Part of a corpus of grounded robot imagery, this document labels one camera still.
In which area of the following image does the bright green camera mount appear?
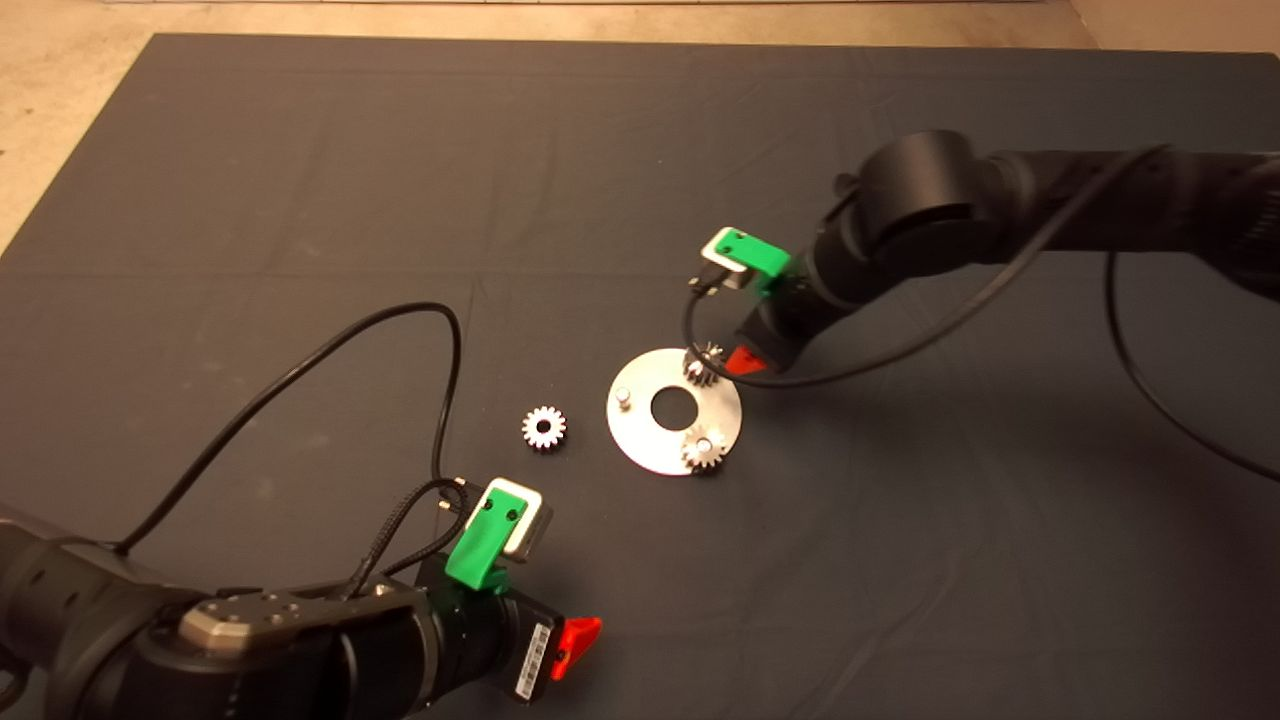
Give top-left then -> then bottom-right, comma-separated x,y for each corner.
445,495 -> 529,593
722,230 -> 791,299

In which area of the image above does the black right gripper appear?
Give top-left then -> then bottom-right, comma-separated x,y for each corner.
725,275 -> 837,377

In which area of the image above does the small silver camera box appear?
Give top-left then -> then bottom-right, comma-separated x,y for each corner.
465,478 -> 554,563
700,227 -> 753,291

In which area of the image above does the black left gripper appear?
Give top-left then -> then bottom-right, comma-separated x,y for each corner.
435,585 -> 604,709

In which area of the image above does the smooth black camera cable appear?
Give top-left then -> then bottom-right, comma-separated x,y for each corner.
115,302 -> 466,553
682,143 -> 1280,483

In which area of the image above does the small steel planetary gear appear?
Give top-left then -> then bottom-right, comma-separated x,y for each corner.
682,342 -> 726,391
682,425 -> 728,474
522,405 -> 568,452

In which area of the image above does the round metal carrier plate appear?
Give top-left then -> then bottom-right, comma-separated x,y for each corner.
606,347 -> 743,477

